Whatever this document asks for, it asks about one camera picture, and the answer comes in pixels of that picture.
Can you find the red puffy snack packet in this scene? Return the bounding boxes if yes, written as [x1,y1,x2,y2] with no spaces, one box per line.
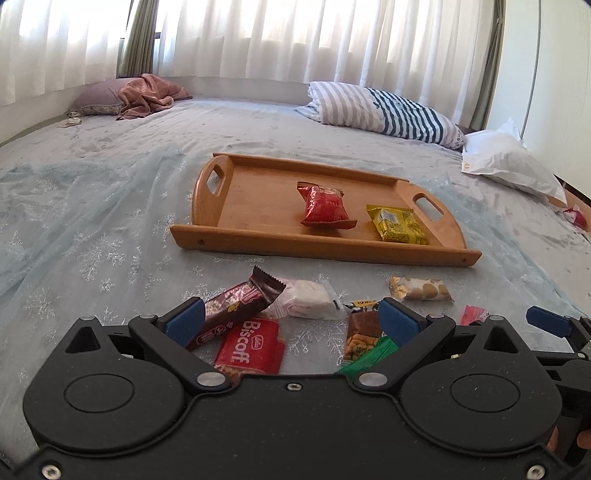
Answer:
[296,181,358,230]

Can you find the green snack packet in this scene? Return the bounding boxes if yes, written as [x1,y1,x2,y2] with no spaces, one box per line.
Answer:
[337,336,399,376]

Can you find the gold and white snack packet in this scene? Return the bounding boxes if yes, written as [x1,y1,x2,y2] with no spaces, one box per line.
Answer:
[389,276,454,303]

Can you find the wooden tray with handles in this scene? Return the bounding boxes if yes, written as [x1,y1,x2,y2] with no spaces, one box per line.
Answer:
[170,152,482,267]

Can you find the bed with grey sheet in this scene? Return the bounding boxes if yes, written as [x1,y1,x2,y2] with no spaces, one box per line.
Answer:
[0,95,591,462]

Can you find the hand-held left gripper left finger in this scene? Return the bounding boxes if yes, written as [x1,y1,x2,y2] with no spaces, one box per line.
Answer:
[60,298,232,395]

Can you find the white pillow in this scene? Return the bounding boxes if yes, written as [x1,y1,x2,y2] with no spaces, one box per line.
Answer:
[462,117,568,206]

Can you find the grey-green curtain drape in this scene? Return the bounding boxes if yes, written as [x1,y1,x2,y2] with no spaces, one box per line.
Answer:
[471,0,506,130]
[117,0,160,78]

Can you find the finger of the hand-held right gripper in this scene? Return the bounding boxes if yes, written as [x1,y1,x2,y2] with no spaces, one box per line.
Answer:
[526,305,591,352]

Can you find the pink crumpled cloth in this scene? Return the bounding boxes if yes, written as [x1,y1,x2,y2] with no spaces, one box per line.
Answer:
[115,74,194,121]

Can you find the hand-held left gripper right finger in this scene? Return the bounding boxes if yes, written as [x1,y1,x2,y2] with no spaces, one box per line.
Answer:
[353,298,532,393]

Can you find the white sheer curtain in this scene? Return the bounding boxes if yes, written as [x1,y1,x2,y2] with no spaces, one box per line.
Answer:
[0,0,504,109]

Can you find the striped pillow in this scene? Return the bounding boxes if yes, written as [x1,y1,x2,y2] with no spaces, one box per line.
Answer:
[294,82,465,149]

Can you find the brown chocolate bar wrapper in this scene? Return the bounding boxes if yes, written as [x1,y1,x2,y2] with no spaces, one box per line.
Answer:
[185,265,287,350]

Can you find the small red and white packet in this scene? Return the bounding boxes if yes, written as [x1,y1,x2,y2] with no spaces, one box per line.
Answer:
[563,205,589,229]

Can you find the brown peanut snack packet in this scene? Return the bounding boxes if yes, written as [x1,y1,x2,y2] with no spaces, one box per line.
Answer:
[341,300,384,367]

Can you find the yellow snack packet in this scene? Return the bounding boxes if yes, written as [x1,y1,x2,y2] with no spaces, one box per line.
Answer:
[366,204,431,246]

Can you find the white curved pole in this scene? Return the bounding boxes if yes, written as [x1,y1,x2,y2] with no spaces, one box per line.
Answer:
[519,0,542,139]

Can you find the sheer snowflake cloth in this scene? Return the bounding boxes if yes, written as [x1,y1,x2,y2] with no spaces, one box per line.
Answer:
[0,143,591,370]

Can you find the purple pillow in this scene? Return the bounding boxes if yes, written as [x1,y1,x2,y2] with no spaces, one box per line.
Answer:
[65,78,134,116]

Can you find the person's right hand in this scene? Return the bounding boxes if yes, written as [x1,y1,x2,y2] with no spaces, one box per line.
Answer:
[546,422,591,455]

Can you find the red biscuit packet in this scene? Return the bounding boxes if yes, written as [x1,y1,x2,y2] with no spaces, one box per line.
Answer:
[213,318,288,376]

